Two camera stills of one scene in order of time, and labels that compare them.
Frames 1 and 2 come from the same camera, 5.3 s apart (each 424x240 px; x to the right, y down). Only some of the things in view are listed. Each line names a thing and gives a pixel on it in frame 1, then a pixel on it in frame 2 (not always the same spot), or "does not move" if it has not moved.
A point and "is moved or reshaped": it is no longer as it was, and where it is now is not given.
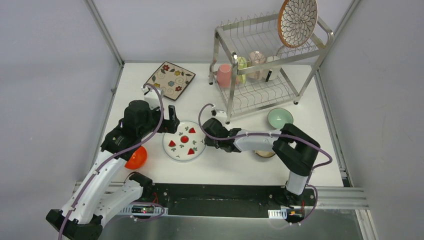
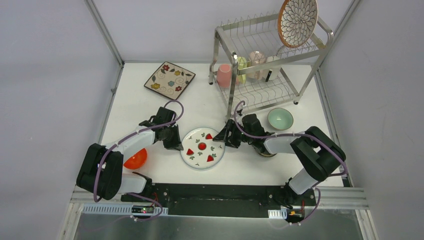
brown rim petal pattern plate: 297,21 does not move
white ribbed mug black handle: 271,74 does not move
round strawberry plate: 187,143 is moved or reshaped
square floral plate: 173,80 does not move
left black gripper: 170,122 to 172,138
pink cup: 224,75 does not move
